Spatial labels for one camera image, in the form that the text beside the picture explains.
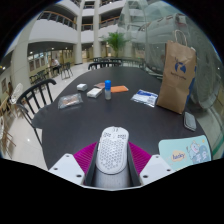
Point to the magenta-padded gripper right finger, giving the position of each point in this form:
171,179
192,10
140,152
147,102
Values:
155,168

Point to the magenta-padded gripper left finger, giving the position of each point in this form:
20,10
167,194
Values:
66,168

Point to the white perforated computer mouse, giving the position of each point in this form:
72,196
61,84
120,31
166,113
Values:
112,150

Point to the light green cartoon mouse pad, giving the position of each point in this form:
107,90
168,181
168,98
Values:
186,151

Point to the black spindle-back chair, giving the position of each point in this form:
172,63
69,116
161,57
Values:
36,116

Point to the clear plastic bag with contents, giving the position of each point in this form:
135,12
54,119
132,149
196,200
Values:
70,101

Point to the white and blue packet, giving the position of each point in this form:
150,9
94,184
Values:
144,97

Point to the white lattice-back chair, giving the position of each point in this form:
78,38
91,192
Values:
2,133
16,93

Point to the white oblong box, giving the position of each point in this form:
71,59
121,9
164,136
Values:
94,92

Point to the small white box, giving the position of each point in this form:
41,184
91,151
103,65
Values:
82,87

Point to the orange flat card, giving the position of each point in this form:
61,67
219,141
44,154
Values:
119,89

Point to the small blue-capped clear bottle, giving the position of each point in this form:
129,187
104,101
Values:
108,91

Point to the brown flat pouch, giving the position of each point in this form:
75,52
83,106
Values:
99,85

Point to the brown paper carrier bag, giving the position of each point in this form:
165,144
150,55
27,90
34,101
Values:
176,80

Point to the group of black chairs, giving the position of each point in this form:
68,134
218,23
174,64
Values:
66,69

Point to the person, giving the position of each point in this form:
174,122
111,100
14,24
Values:
55,65

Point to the black chairs beside table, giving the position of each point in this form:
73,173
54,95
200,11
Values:
103,64

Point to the large white cylindrical exhibit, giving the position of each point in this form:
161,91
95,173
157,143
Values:
156,36

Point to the green potted palm plant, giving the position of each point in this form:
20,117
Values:
116,41

